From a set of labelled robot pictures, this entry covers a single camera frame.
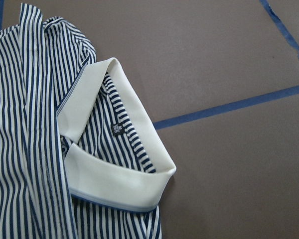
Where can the navy white striped polo shirt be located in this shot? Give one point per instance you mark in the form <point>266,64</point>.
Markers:
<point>79,156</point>

